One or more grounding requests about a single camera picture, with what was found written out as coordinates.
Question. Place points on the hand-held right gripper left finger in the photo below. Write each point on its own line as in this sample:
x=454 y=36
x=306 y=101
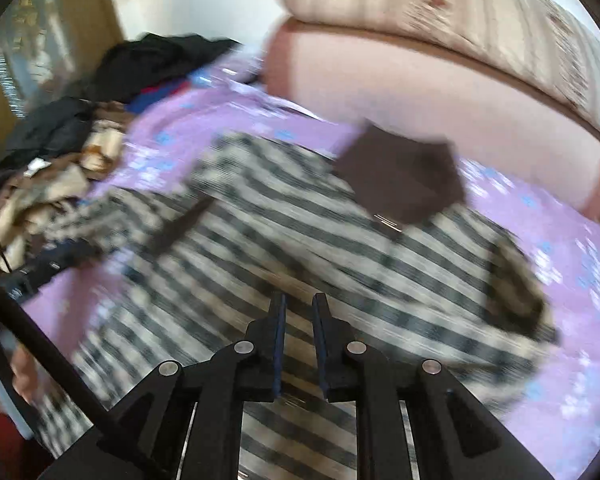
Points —
x=279 y=345

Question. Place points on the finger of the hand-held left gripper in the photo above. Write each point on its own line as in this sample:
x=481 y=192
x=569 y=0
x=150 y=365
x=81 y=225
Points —
x=72 y=255

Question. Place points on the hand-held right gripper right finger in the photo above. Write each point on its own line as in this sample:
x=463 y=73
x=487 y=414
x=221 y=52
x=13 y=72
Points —
x=321 y=345

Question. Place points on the black and white checked shirt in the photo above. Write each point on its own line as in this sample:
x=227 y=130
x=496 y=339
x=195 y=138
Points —
x=290 y=240

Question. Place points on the pile of clothes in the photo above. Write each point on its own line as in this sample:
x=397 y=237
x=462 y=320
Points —
x=55 y=190

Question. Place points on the person's left hand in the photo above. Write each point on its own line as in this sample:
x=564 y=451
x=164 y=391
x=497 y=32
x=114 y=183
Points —
x=27 y=375

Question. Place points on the dark grey garment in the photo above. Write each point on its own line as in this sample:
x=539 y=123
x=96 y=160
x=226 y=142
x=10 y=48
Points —
x=50 y=130

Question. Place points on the blue cloth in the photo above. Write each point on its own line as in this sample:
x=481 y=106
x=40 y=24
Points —
x=155 y=94

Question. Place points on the wooden cabinet with glass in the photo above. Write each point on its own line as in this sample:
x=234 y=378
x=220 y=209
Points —
x=10 y=75

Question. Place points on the black garment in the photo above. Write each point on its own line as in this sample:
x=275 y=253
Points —
x=155 y=62

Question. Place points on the purple floral blanket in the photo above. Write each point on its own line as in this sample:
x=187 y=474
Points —
x=530 y=360

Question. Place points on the pink sofa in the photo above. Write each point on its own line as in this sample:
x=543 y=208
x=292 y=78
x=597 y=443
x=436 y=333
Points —
x=430 y=90

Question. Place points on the striped beige cushion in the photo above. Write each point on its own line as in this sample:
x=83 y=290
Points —
x=480 y=5

